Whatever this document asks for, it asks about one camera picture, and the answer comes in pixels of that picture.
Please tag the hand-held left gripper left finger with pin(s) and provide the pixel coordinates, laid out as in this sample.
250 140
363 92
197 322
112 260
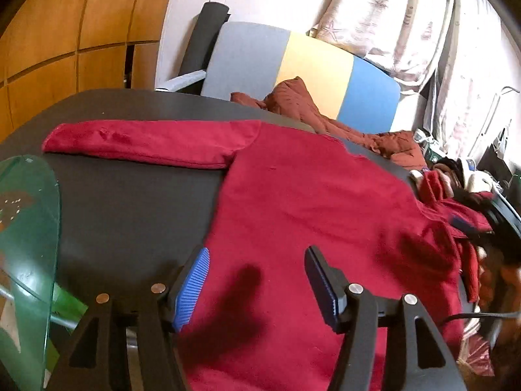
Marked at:
193 289

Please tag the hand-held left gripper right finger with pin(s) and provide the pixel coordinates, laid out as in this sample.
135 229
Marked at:
321 289

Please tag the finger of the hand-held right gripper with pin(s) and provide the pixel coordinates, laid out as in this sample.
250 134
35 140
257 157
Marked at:
462 225

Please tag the red sweater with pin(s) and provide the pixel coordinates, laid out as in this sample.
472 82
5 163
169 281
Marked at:
293 195

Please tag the black bag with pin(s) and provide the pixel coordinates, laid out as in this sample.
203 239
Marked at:
502 159

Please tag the green plastic item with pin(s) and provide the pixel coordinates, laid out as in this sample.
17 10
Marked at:
425 146

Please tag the metal rack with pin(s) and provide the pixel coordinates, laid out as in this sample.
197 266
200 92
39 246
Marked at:
498 106

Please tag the green glass table top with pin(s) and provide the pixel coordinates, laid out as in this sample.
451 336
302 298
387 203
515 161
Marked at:
28 228

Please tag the rust quilted jacket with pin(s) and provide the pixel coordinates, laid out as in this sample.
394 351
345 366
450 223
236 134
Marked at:
301 102

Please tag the patterned white curtain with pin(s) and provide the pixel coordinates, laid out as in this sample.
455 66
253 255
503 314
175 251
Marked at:
407 16

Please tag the rolled black mat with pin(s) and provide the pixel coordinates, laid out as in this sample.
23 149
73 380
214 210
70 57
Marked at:
201 36

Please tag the wooden wardrobe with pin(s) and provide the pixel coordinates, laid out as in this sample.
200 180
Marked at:
61 36

